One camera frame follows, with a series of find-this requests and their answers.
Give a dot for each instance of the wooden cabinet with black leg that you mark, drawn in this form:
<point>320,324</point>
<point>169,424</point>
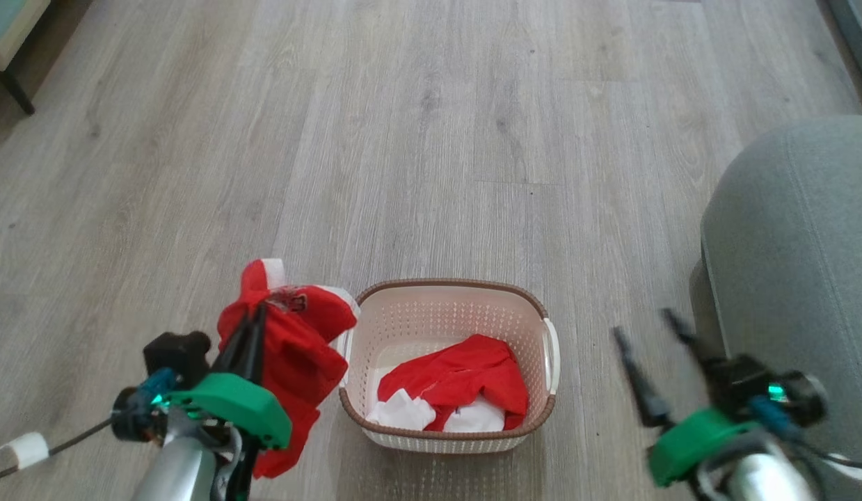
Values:
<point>10,42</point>

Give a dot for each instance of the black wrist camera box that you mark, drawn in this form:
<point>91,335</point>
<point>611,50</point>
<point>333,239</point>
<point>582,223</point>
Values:
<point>764,386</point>
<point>177,356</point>

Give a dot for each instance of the red jersey with print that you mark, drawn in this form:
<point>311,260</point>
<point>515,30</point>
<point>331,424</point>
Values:
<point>298,348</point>

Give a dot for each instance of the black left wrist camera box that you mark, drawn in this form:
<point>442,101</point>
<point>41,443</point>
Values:
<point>177,356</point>

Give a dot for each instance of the dark grey skirting strip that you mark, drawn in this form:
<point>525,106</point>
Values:
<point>855,31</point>

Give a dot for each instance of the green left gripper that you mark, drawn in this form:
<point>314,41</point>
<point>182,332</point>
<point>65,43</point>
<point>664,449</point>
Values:
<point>229,403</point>

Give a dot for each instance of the red and white garment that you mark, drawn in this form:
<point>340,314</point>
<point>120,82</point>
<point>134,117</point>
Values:
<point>465,383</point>

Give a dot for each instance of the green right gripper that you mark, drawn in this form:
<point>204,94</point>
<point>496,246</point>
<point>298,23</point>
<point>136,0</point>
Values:
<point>691,442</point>

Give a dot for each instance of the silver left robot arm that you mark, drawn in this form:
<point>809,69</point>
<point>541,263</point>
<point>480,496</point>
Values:
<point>177,473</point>

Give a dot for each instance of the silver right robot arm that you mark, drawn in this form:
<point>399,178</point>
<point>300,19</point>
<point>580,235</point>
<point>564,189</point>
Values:
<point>768,480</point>

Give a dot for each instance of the white laundry basket brown rim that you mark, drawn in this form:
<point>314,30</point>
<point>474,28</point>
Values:
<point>448,313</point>

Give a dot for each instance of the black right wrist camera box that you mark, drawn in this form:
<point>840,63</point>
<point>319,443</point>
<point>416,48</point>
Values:
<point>764,386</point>

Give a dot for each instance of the grey fabric sofa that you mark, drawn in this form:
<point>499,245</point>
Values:
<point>799,278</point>

